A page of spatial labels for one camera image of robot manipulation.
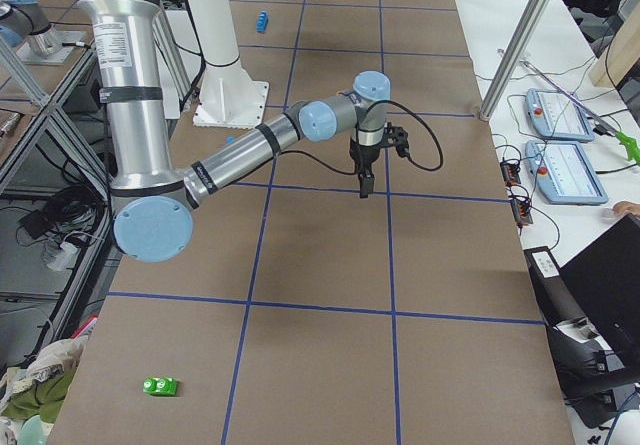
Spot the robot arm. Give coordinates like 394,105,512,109
77,0,410,262

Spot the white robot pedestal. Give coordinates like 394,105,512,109
188,0,269,128

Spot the long blue block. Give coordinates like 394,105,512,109
256,10,269,33

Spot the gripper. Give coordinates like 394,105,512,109
349,122,410,198

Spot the upper teach pendant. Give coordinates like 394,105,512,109
525,89,595,143

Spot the black laptop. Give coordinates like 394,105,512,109
560,215,639,365

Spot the aluminium frame post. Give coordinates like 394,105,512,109
479,0,549,121

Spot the reacher grabber tool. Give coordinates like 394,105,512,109
519,59,640,165

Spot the lower teach pendant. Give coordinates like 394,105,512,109
524,140,608,205

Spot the green block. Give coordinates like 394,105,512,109
142,376,179,397

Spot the teach pendant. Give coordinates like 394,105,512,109
525,89,595,143
524,140,608,205

